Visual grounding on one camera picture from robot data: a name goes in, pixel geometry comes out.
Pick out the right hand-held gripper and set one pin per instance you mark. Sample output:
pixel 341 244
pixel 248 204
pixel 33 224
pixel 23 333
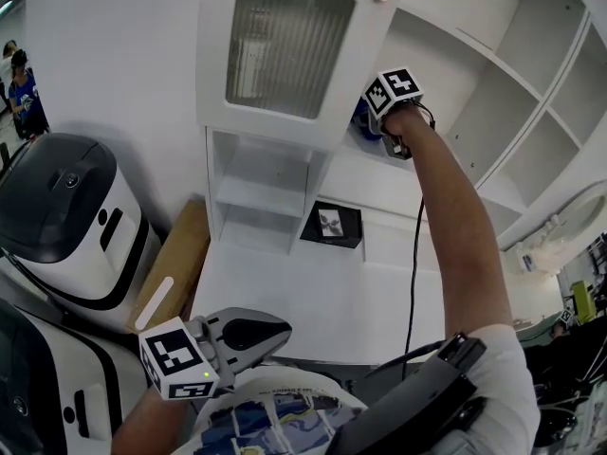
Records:
pixel 393 90

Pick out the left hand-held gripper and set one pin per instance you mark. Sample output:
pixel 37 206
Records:
pixel 180 360

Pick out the blue wiping cloth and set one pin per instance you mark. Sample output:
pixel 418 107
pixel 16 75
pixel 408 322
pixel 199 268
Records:
pixel 361 112

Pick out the white shelving cabinet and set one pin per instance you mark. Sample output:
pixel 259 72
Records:
pixel 474 78

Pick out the person's right forearm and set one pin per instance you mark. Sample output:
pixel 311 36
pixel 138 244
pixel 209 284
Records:
pixel 455 230

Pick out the person's left forearm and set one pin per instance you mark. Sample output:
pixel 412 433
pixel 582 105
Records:
pixel 147 424

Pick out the white desk surface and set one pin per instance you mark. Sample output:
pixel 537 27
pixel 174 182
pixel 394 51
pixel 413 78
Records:
pixel 322 301

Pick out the person's right hand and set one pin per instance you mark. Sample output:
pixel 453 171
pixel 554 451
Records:
pixel 408 119

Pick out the ribbed glass cabinet door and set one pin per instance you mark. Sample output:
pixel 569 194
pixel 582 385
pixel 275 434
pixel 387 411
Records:
pixel 365 64

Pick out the brown cardboard box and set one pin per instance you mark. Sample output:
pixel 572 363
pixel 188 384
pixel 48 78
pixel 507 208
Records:
pixel 185 254

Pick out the black box with picture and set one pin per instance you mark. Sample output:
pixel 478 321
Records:
pixel 348 232

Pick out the white black service robot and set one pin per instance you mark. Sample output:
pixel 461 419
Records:
pixel 52 387
pixel 71 235

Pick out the small blue white packet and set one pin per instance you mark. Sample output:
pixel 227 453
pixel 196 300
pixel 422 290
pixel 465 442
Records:
pixel 529 263

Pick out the person's white printed shirt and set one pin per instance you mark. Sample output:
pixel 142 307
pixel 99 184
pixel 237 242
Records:
pixel 512 377

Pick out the light green box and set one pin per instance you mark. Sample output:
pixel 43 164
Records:
pixel 582 301

